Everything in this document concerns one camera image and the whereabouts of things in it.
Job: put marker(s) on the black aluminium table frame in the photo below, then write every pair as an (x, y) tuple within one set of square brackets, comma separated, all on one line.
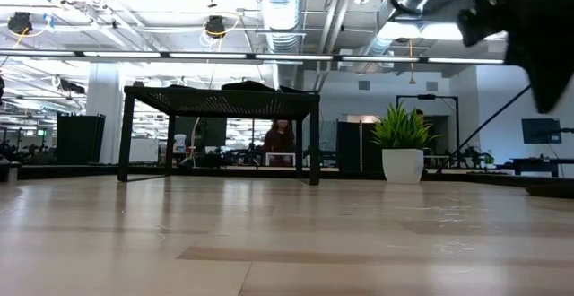
[(67, 171)]

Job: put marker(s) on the black background desk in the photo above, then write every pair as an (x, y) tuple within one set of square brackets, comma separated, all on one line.
[(538, 161)]

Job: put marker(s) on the white ceiling light strip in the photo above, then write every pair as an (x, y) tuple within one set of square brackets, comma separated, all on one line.
[(38, 53), (121, 54), (381, 58), (293, 57), (208, 55), (466, 60)]

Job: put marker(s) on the black wall monitor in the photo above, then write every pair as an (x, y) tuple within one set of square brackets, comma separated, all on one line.
[(540, 130)]

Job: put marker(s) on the small grey bin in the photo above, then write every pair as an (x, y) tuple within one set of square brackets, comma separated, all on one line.
[(10, 172)]

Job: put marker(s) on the black rectangular stand frame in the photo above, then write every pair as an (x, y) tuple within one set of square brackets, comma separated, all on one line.
[(426, 97)]

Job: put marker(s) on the background black robot arm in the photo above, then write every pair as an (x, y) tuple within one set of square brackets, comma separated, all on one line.
[(475, 154)]

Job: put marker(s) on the white board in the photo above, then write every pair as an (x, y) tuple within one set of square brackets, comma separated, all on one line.
[(143, 150)]

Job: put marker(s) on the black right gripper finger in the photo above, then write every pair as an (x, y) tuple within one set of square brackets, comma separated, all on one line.
[(480, 27), (491, 8)]

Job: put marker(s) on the white building column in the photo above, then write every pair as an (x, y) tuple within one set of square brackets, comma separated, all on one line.
[(104, 107)]

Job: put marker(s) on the green plant in white pot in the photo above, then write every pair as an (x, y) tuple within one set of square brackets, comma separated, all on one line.
[(402, 166)]

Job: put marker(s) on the black perforated metal shelf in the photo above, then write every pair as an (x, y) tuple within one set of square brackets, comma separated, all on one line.
[(215, 103)]

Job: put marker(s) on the black folding partition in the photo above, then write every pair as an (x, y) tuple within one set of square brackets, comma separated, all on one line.
[(354, 148), (80, 139), (211, 132)]

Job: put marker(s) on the white plastic jug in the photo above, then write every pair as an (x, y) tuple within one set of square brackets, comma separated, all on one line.
[(180, 143)]

